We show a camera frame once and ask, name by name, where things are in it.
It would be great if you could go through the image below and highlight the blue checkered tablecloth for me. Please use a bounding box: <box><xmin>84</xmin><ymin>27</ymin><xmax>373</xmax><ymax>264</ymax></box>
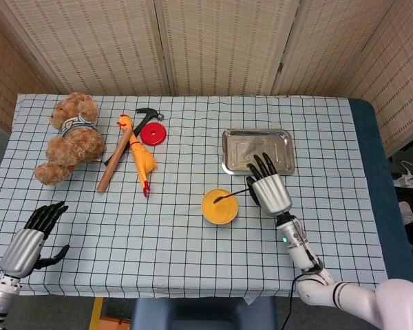
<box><xmin>0</xmin><ymin>93</ymin><xmax>390</xmax><ymax>299</ymax></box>

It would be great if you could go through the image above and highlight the brown teddy bear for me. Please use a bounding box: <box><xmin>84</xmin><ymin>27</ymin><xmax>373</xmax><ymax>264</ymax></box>
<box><xmin>33</xmin><ymin>91</ymin><xmax>106</xmax><ymax>186</ymax></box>

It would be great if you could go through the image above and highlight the black spoon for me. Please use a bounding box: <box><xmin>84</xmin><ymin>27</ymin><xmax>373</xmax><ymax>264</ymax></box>
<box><xmin>212</xmin><ymin>187</ymin><xmax>251</xmax><ymax>205</ymax></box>

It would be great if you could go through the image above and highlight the white bowl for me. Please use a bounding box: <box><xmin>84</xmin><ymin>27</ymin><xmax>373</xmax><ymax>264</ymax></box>
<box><xmin>201</xmin><ymin>188</ymin><xmax>240</xmax><ymax>226</ymax></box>

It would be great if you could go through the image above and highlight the yellow rubber chicken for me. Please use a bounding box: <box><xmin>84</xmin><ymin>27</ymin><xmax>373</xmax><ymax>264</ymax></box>
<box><xmin>116</xmin><ymin>114</ymin><xmax>158</xmax><ymax>198</ymax></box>

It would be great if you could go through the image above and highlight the orange box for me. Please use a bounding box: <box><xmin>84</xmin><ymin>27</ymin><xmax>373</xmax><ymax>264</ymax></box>
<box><xmin>98</xmin><ymin>316</ymin><xmax>132</xmax><ymax>330</ymax></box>

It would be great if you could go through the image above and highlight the red disc with hole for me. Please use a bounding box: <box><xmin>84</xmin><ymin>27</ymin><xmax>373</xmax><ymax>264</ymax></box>
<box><xmin>140</xmin><ymin>122</ymin><xmax>169</xmax><ymax>146</ymax></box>

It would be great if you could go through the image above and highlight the black cable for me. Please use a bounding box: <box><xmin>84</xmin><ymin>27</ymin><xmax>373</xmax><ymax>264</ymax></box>
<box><xmin>277</xmin><ymin>273</ymin><xmax>310</xmax><ymax>330</ymax></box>

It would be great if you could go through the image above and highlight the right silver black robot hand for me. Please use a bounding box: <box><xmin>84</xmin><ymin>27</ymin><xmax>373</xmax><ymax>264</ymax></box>
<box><xmin>246</xmin><ymin>152</ymin><xmax>293</xmax><ymax>218</ymax></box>

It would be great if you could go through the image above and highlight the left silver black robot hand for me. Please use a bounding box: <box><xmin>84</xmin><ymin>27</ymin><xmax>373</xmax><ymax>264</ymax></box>
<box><xmin>0</xmin><ymin>201</ymin><xmax>71</xmax><ymax>278</ymax></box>

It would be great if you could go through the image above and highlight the silver metal tray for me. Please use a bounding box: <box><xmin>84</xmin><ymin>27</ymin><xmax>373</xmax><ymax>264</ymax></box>
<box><xmin>221</xmin><ymin>128</ymin><xmax>296</xmax><ymax>176</ymax></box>

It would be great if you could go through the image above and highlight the yellow powder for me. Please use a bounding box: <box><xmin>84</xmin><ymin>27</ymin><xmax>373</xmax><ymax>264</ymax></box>
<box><xmin>202</xmin><ymin>189</ymin><xmax>239</xmax><ymax>224</ymax></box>

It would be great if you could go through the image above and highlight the woven folding screen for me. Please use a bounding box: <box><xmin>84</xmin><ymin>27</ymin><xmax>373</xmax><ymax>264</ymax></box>
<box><xmin>0</xmin><ymin>0</ymin><xmax>413</xmax><ymax>159</ymax></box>

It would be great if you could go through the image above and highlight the wooden rolling pin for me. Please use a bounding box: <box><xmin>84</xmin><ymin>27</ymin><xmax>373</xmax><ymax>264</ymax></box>
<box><xmin>96</xmin><ymin>129</ymin><xmax>131</xmax><ymax>193</ymax></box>

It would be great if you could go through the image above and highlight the black hammer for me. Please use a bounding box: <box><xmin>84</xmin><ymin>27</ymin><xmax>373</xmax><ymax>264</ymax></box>
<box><xmin>103</xmin><ymin>107</ymin><xmax>165</xmax><ymax>166</ymax></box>

